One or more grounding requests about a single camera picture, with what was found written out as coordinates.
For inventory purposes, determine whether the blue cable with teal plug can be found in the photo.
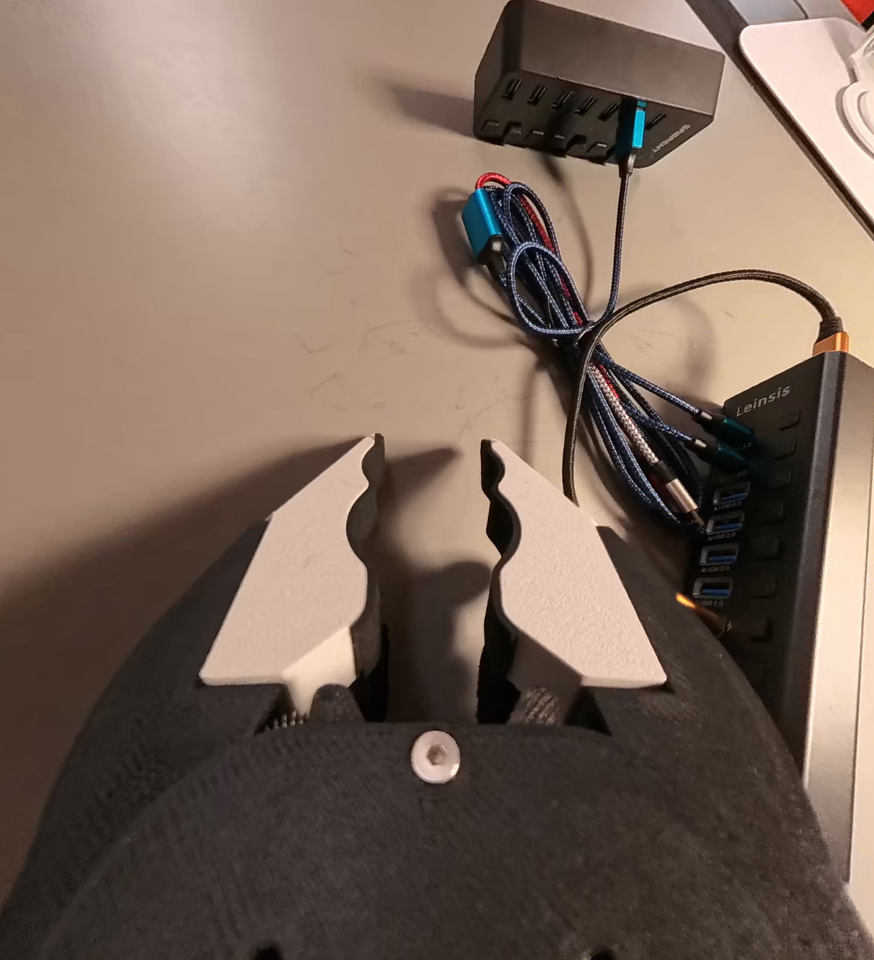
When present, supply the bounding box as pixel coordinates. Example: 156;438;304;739
609;360;754;449
688;438;753;478

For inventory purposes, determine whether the blue cable plugged in charger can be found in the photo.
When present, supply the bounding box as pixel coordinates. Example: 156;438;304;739
583;97;649;339

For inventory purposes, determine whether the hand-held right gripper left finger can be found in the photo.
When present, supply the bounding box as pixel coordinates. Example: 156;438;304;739
198;432;387;712

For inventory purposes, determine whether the red braided cable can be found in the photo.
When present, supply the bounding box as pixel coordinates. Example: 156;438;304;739
474;171;633;421

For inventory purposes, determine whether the dark grey usb hub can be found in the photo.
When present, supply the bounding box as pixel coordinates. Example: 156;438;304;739
688;352;874;882

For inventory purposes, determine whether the silver stand base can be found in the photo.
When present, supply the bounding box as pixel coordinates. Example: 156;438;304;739
738;16;874;275

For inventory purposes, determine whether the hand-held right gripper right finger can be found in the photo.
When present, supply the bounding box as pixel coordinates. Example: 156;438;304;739
479;439;668;726

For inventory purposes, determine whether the silver braided cable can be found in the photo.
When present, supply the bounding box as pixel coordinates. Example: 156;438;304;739
590;367;705;531

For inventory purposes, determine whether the blue braided usb cable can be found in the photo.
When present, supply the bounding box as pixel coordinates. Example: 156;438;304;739
459;187;708;526

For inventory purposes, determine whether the black braided cable orange plug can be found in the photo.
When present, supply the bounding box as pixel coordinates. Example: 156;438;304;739
560;271;850;505

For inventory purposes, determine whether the black multi-port charging station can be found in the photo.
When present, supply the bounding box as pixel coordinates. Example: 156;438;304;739
473;0;726;168

